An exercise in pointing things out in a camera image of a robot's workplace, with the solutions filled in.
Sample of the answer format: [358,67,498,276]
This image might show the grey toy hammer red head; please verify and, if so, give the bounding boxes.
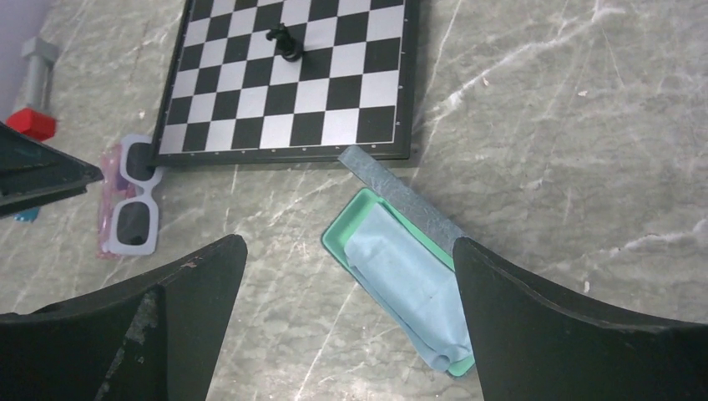
[6,37,60,141]

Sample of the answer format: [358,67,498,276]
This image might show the pink transparent sunglasses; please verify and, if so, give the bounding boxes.
[97,144,136,260]

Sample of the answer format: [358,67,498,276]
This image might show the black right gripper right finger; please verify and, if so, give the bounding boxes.
[453,237,707,400]

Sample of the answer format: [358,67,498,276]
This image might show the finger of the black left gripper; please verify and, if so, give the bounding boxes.
[1,124,104,217]

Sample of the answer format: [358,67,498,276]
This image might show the black chess piece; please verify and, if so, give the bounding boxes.
[265,23,304,63]

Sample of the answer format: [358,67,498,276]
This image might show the grey glasses case green lining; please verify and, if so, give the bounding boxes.
[321,145,475,378]

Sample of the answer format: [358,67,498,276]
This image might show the large blue cleaning cloth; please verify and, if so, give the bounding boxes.
[344,203,475,374]

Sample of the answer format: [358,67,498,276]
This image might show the black and white chessboard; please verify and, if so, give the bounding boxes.
[152,1,420,166]

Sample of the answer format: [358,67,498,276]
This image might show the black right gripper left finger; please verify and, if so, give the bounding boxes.
[1,235,248,400]

